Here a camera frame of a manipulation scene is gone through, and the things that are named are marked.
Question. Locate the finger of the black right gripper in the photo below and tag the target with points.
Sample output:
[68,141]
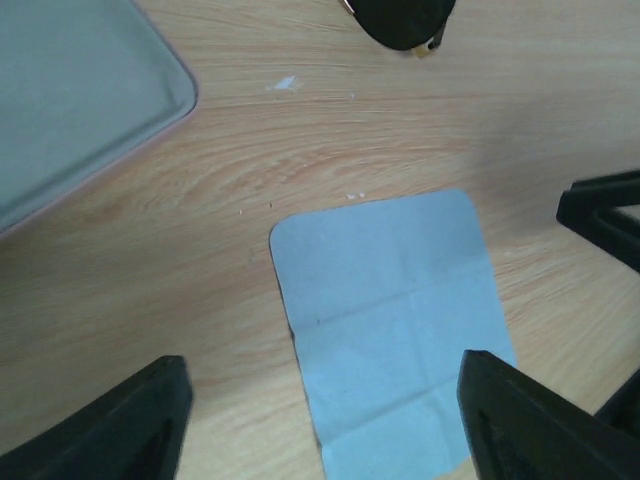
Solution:
[621,411]
[591,209]

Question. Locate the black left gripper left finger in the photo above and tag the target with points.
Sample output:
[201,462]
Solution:
[134,431]

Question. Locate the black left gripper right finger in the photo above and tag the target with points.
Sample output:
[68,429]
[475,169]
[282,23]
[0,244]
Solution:
[516,428]

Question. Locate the light blue cleaning cloth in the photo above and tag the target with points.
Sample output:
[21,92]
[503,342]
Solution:
[383,298]

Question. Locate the pink grey glasses case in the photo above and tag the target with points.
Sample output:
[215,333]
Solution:
[84,84]

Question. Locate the black sunglasses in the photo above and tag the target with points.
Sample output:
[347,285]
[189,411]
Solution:
[403,25]

